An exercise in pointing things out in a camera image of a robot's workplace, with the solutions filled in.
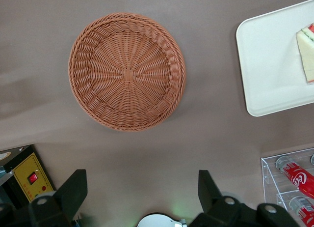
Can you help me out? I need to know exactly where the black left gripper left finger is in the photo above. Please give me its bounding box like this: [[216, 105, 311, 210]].
[[0, 169, 88, 227]]

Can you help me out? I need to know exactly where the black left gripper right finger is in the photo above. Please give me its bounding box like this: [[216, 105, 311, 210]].
[[187, 170, 300, 227]]

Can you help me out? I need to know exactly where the plastic-wrapped triangle sandwich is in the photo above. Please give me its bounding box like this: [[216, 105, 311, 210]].
[[296, 22, 314, 85]]

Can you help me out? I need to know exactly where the brown woven wicker basket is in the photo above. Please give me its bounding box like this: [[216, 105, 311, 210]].
[[68, 12, 186, 132]]

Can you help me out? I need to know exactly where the white plastic tray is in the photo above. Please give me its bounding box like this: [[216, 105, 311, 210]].
[[235, 0, 314, 117]]

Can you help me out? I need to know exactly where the black appliance with yellow panel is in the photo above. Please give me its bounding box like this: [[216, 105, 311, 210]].
[[0, 143, 56, 209]]

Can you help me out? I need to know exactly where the round white metal-rimmed object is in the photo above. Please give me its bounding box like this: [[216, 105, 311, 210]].
[[137, 213, 187, 227]]

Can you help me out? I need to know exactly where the clear acrylic can rack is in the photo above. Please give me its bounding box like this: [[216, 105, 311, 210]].
[[260, 147, 314, 227]]

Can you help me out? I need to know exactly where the red cola can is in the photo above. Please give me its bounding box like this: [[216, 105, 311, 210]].
[[276, 156, 314, 199], [289, 196, 314, 227]]

